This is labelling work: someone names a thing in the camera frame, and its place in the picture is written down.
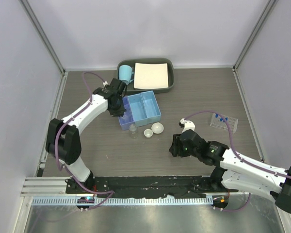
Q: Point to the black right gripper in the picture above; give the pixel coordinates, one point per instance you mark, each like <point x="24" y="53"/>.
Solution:
<point x="175" y="149"/>

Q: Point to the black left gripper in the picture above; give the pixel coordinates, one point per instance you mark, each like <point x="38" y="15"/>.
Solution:
<point x="120" y="112"/>

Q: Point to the blue three-compartment organizer box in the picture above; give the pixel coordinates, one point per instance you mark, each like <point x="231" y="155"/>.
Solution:
<point x="144" y="109"/>

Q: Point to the large white porcelain dish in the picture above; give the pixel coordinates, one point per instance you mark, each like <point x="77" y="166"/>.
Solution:
<point x="157" y="128"/>

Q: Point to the clear acrylic test tube rack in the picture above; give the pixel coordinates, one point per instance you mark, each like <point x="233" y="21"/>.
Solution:
<point x="232" y="122"/>

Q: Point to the small white porcelain crucible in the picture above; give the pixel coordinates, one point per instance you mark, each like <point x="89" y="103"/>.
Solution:
<point x="148" y="133"/>

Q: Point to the clear glass beaker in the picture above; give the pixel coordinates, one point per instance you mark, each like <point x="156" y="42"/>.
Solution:
<point x="126" y="118"/>

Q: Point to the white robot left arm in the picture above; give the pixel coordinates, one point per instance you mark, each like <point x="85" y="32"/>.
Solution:
<point x="64" y="135"/>

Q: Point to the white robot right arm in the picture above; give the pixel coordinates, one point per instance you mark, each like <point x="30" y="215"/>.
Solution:
<point x="235" y="171"/>

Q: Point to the dark green plastic tray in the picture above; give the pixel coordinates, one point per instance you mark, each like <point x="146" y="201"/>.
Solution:
<point x="131" y="62"/>

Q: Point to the light blue mug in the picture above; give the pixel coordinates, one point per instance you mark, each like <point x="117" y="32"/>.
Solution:
<point x="125" y="74"/>

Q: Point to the white square plate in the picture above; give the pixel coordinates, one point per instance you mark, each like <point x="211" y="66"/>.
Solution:
<point x="150" y="76"/>

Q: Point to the clear glass jar with lid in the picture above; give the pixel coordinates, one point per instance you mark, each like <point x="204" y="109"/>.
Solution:
<point x="133" y="131"/>

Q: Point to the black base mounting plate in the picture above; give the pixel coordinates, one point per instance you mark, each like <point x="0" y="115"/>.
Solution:
<point x="154" y="187"/>

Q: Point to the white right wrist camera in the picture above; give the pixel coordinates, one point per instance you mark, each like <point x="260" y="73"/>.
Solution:
<point x="186" y="124"/>

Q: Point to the white slotted cable duct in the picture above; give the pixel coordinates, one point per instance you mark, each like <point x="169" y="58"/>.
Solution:
<point x="88" y="201"/>

